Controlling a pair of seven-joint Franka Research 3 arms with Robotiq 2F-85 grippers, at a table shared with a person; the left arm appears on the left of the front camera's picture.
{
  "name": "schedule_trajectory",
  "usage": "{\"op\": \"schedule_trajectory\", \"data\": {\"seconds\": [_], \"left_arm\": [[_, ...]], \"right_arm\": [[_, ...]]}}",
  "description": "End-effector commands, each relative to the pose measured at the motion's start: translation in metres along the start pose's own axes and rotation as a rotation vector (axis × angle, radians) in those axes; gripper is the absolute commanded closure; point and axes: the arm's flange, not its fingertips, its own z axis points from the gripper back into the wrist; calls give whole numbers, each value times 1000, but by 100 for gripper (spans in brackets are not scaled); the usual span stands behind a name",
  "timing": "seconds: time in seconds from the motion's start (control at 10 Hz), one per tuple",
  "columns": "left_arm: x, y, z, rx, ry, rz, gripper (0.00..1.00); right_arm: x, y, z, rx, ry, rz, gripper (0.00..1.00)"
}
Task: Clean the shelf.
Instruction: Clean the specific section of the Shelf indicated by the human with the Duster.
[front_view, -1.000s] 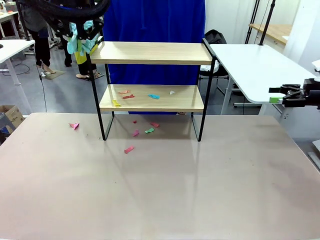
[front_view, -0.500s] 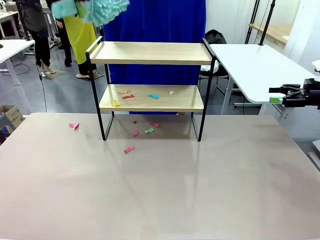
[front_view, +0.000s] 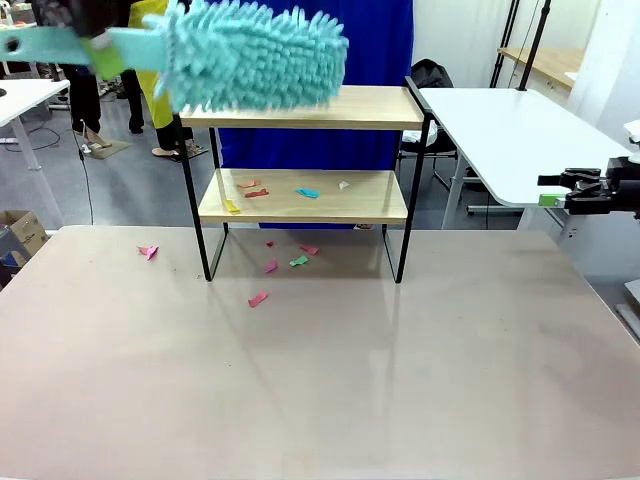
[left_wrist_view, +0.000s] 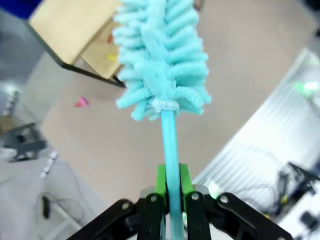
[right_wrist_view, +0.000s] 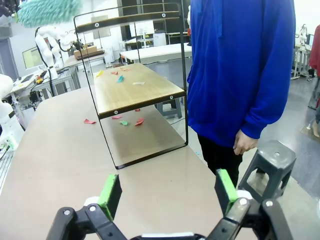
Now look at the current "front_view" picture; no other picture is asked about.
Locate grey metal rail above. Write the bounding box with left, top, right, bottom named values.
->
left=613, top=279, right=640, bottom=346

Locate brown floor mat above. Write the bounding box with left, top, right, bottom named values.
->
left=82, top=139, right=132, bottom=160

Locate teal chenille duster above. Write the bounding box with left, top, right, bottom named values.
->
left=0, top=0, right=350, bottom=115

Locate white desk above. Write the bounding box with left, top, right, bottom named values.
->
left=0, top=78, right=71, bottom=171

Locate person in black clothes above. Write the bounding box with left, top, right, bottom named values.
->
left=32, top=0, right=114, bottom=151

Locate black frame wooden shelf rack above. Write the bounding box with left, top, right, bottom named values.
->
left=172, top=84, right=435, bottom=284

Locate black tripod stand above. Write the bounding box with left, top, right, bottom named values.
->
left=517, top=0, right=551, bottom=92
left=489, top=0, right=521, bottom=89

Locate thin black floor cable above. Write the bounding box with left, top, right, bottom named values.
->
left=72, top=117, right=96, bottom=226

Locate large white table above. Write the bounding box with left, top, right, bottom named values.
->
left=417, top=87, right=635, bottom=231

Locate person in yellow apron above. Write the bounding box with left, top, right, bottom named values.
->
left=115, top=0, right=209, bottom=164

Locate black chair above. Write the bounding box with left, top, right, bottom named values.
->
left=394, top=58, right=474, bottom=216

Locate light wooden table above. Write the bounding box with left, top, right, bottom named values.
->
left=497, top=47, right=586, bottom=91

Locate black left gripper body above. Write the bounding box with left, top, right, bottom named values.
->
left=69, top=0, right=114, bottom=39

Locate cardboard box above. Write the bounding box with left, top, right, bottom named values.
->
left=0, top=209, right=50, bottom=256

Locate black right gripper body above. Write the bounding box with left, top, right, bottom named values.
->
left=607, top=157, right=640, bottom=219

